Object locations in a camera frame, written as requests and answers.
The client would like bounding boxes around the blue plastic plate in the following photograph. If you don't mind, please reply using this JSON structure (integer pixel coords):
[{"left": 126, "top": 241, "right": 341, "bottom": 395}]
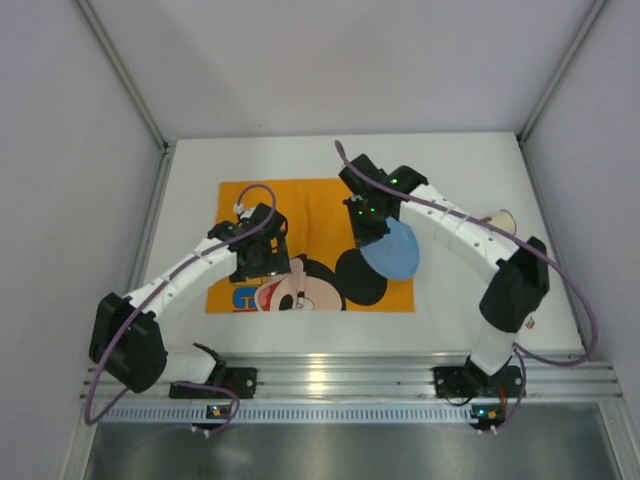
[{"left": 360, "top": 217, "right": 420, "bottom": 281}]

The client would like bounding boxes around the orange cartoon mouse placemat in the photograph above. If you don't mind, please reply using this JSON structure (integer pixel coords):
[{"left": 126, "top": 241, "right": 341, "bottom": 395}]
[{"left": 205, "top": 178, "right": 415, "bottom": 314}]

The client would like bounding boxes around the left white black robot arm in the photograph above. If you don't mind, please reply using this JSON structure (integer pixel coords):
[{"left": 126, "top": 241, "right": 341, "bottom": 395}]
[{"left": 89, "top": 203, "right": 290, "bottom": 393}]

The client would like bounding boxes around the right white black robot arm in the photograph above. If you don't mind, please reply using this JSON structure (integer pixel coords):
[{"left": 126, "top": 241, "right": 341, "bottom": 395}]
[{"left": 339, "top": 155, "right": 549, "bottom": 387}]

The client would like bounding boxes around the paper cup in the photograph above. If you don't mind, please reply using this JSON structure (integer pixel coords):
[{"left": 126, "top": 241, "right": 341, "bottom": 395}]
[{"left": 483, "top": 209, "right": 517, "bottom": 235}]

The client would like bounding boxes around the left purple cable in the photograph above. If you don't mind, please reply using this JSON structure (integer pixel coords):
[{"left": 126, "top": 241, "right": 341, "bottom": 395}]
[{"left": 83, "top": 183, "right": 279, "bottom": 436}]

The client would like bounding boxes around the aluminium rail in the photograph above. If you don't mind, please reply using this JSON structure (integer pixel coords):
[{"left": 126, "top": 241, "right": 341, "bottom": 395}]
[{"left": 79, "top": 352, "right": 623, "bottom": 400}]

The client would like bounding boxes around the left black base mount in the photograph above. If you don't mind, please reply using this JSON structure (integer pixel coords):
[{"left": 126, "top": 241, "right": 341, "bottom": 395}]
[{"left": 169, "top": 367, "right": 258, "bottom": 400}]

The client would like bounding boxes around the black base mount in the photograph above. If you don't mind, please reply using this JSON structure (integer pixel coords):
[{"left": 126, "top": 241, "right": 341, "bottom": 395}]
[
  {"left": 169, "top": 367, "right": 258, "bottom": 400},
  {"left": 433, "top": 365, "right": 524, "bottom": 400}
]

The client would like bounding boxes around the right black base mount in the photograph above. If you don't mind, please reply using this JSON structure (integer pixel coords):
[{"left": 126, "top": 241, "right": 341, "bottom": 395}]
[{"left": 433, "top": 365, "right": 524, "bottom": 400}]

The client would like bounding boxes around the slotted cable duct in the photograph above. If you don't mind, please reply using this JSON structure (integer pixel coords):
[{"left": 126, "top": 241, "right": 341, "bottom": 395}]
[{"left": 99, "top": 403, "right": 506, "bottom": 425}]

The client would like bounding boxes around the right aluminium frame post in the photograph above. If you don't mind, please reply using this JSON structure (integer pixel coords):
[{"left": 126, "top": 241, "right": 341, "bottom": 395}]
[{"left": 517, "top": 0, "right": 614, "bottom": 146}]

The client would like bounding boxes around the aluminium frame post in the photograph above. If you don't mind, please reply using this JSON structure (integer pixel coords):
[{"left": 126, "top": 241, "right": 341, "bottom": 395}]
[
  {"left": 69, "top": 0, "right": 171, "bottom": 151},
  {"left": 517, "top": 0, "right": 614, "bottom": 146}
]

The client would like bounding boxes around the left aluminium frame post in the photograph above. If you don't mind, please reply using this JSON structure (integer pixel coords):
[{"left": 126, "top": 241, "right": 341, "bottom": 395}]
[{"left": 69, "top": 0, "right": 171, "bottom": 151}]

